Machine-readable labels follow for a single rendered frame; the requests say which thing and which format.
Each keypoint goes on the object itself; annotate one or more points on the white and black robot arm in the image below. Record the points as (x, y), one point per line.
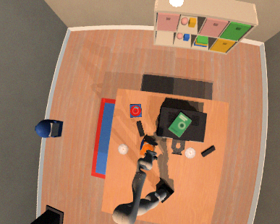
(123, 214)

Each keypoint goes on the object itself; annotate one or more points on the red cd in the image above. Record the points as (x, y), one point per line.
(137, 112)

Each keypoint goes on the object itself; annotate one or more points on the black rectangular bar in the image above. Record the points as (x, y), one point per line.
(140, 129)
(208, 151)

